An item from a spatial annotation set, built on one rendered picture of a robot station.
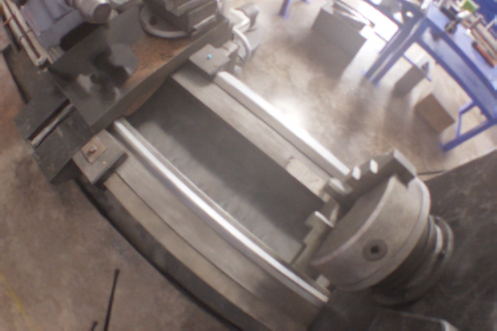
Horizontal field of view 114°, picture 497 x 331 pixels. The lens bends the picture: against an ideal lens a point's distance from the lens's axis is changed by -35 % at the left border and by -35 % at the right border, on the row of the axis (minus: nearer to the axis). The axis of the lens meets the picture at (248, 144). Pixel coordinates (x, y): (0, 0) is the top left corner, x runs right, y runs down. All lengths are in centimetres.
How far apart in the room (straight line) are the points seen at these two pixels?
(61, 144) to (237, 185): 55
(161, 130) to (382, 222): 72
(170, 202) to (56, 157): 36
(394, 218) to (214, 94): 61
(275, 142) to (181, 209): 33
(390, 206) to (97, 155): 66
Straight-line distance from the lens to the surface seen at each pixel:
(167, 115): 88
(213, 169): 80
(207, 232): 65
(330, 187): 50
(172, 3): 69
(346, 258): 38
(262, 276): 67
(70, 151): 76
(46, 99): 91
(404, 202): 39
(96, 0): 71
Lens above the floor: 149
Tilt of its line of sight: 65 degrees down
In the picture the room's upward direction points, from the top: 23 degrees clockwise
